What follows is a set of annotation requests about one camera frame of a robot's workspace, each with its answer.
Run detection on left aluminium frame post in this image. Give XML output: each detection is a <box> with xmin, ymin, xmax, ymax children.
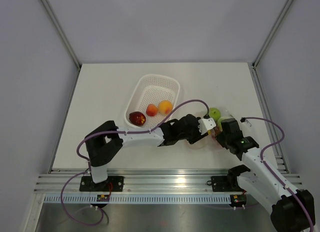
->
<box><xmin>39</xmin><ymin>0</ymin><xmax>82</xmax><ymax>71</ymax></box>

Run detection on aluminium frame post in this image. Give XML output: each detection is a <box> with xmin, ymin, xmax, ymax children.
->
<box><xmin>252</xmin><ymin>0</ymin><xmax>295</xmax><ymax>69</ymax></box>
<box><xmin>39</xmin><ymin>0</ymin><xmax>82</xmax><ymax>71</ymax></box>

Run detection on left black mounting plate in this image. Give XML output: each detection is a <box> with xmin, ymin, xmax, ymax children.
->
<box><xmin>79</xmin><ymin>176</ymin><xmax>124</xmax><ymax>192</ymax></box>

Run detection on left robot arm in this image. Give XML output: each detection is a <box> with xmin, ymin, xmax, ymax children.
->
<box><xmin>84</xmin><ymin>114</ymin><xmax>216</xmax><ymax>191</ymax></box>

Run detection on clear zip top bag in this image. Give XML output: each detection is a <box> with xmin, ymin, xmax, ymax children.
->
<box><xmin>185</xmin><ymin>106</ymin><xmax>233</xmax><ymax>150</ymax></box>

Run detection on fake dark red apple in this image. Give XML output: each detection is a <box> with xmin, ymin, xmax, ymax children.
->
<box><xmin>129</xmin><ymin>111</ymin><xmax>146</xmax><ymax>126</ymax></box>

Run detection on black mounting plate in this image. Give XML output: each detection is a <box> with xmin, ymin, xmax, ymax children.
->
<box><xmin>79</xmin><ymin>176</ymin><xmax>124</xmax><ymax>192</ymax></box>
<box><xmin>206</xmin><ymin>174</ymin><xmax>256</xmax><ymax>194</ymax></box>

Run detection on fake orange fruit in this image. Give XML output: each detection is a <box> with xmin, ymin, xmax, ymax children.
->
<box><xmin>158</xmin><ymin>100</ymin><xmax>173</xmax><ymax>115</ymax></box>

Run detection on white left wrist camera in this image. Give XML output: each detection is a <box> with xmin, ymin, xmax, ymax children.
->
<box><xmin>198</xmin><ymin>117</ymin><xmax>216</xmax><ymax>134</ymax></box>

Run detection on white slotted cable duct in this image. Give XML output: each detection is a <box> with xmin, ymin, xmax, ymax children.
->
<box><xmin>44</xmin><ymin>194</ymin><xmax>231</xmax><ymax>205</ymax></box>

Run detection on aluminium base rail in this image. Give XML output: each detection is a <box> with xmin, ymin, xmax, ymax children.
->
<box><xmin>33</xmin><ymin>169</ymin><xmax>228</xmax><ymax>194</ymax></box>

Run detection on fake green apple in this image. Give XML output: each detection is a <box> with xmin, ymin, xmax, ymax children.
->
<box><xmin>208</xmin><ymin>107</ymin><xmax>221</xmax><ymax>121</ymax></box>

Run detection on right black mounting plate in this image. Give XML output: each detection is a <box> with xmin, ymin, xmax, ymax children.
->
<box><xmin>206</xmin><ymin>174</ymin><xmax>256</xmax><ymax>194</ymax></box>

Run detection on fake red grapes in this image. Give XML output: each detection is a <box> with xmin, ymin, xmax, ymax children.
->
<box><xmin>211</xmin><ymin>126</ymin><xmax>222</xmax><ymax>138</ymax></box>

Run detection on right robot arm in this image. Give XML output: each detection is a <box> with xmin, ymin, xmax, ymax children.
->
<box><xmin>215</xmin><ymin>118</ymin><xmax>316</xmax><ymax>232</ymax></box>

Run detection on right aluminium frame post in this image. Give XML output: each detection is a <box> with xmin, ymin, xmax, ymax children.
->
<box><xmin>252</xmin><ymin>0</ymin><xmax>295</xmax><ymax>69</ymax></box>

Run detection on fake peach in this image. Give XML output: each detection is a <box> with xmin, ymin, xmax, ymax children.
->
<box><xmin>146</xmin><ymin>104</ymin><xmax>158</xmax><ymax>117</ymax></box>

